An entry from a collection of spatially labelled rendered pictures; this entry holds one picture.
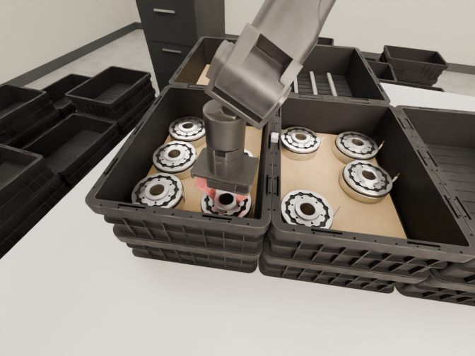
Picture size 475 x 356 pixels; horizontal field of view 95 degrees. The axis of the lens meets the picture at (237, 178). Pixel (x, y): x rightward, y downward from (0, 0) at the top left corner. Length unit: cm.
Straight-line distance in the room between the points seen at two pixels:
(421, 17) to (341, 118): 331
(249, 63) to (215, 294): 45
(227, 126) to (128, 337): 44
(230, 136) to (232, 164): 5
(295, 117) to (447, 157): 41
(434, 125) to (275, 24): 61
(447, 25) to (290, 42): 383
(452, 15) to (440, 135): 327
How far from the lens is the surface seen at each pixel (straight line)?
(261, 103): 24
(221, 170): 33
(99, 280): 62
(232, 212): 42
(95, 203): 41
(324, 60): 103
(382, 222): 54
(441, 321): 68
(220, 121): 27
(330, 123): 68
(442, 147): 84
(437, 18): 399
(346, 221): 51
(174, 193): 46
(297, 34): 25
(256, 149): 59
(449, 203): 51
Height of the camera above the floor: 122
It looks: 50 degrees down
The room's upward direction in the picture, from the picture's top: 2 degrees clockwise
